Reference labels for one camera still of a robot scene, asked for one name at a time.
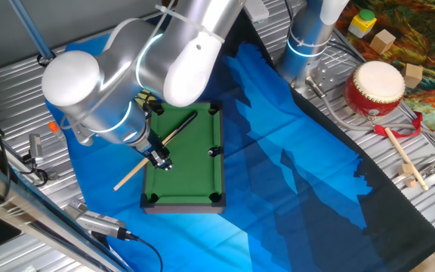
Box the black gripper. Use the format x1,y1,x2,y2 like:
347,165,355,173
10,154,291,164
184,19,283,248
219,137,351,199
139,136,174,172

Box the wooden pool cue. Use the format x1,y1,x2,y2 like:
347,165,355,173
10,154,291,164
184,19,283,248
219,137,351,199
112,110,199,193

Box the mini green pool table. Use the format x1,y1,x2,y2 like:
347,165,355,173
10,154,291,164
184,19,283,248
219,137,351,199
139,100,227,215

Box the orange capped tube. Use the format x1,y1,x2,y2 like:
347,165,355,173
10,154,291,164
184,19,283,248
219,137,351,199
48,121,67,143

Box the blue printed cloth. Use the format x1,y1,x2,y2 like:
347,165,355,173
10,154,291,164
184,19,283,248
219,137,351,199
45,32,435,272

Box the black pole clamp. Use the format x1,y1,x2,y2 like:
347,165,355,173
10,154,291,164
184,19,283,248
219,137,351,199
36,51,57,69

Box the blue pole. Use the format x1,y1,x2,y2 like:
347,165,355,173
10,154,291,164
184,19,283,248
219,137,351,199
8,0,54,61

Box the red drum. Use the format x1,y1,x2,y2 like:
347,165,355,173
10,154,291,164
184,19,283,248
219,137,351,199
344,60,406,118

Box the wooden drumstick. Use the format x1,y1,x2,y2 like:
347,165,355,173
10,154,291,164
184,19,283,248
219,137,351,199
384,127,430,192

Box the yellow box green button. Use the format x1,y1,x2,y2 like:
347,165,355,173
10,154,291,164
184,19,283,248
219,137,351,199
347,8,378,39

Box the wooden cube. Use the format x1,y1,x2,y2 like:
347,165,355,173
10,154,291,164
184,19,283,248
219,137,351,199
369,29,396,56
402,63,424,90

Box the colourful painted cloth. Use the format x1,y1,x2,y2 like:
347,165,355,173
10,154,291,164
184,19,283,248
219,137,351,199
334,0,435,133

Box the black camera cable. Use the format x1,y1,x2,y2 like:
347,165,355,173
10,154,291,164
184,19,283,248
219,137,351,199
125,232,165,272

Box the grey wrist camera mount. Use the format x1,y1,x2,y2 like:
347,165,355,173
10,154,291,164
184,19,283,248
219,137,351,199
60,116,94,147

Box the large silver camera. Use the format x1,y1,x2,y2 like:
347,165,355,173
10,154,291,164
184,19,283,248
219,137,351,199
74,209,128,241

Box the thin black looped cable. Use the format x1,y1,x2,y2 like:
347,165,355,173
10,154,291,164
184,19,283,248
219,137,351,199
17,153,49,187

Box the small silver camera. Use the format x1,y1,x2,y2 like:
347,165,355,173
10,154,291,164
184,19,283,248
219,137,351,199
28,133,45,165

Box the aluminium frame bar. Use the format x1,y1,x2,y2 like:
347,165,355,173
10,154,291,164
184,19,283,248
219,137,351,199
0,150,131,272

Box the grey hose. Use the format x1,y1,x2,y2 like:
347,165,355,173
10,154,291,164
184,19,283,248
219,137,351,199
306,75,435,150

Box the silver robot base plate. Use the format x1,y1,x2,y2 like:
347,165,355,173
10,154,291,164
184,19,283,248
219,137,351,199
288,56,341,97

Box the red strap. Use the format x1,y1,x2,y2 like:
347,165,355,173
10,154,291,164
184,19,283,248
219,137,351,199
373,111,424,138

